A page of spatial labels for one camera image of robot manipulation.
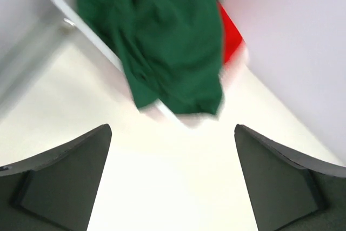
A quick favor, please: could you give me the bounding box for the green t shirt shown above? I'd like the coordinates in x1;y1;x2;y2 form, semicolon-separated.
76;0;223;116

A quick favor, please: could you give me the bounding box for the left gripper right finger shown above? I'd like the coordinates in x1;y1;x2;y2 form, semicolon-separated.
235;124;345;230

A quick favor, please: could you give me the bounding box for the white plastic basket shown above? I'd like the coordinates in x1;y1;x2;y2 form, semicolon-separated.
51;0;242;125

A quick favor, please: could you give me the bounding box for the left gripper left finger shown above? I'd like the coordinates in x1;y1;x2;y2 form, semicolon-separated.
1;124;112;230

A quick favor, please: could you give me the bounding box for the red t shirt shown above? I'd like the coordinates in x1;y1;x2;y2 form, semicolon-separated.
218;2;244;65

